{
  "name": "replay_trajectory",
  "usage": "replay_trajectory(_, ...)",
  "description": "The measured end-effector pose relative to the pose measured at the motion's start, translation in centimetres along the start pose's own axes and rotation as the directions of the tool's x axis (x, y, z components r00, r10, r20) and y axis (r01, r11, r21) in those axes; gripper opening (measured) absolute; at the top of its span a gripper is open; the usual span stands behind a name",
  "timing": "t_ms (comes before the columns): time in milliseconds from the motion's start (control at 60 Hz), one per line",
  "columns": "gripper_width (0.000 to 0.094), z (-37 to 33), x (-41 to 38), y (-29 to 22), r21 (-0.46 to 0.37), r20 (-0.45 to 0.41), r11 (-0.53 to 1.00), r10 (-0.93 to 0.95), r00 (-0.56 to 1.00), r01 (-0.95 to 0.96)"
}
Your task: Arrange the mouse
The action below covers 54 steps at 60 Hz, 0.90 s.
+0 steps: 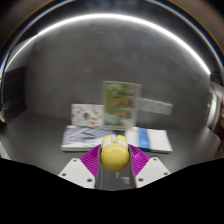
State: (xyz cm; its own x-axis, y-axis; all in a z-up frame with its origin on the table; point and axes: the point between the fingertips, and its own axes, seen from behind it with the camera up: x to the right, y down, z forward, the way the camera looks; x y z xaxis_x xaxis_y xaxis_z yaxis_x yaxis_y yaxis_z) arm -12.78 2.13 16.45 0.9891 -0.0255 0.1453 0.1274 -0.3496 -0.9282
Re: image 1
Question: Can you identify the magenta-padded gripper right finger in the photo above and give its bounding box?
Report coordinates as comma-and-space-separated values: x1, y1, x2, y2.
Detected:
128, 143, 172, 190

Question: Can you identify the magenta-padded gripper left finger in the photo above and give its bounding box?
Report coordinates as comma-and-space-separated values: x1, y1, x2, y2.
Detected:
58, 143, 103, 190

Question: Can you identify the yellow computer mouse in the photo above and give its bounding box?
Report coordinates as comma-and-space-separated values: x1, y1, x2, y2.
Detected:
99, 134, 131, 173

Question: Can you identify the black mouse pad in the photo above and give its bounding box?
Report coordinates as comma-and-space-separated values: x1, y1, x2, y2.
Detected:
97, 165, 136, 191

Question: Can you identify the striped blue-white book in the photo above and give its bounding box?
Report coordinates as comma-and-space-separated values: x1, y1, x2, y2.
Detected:
60, 124, 118, 153

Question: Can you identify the white book with blue band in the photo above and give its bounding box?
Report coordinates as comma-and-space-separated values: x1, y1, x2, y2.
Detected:
123, 126, 174, 155

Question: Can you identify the green standing sign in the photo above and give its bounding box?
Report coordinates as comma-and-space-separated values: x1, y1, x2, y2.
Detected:
101, 80, 143, 130

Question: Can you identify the curved white light strip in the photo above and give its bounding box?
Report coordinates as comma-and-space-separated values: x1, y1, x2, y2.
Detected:
4, 12, 212, 76

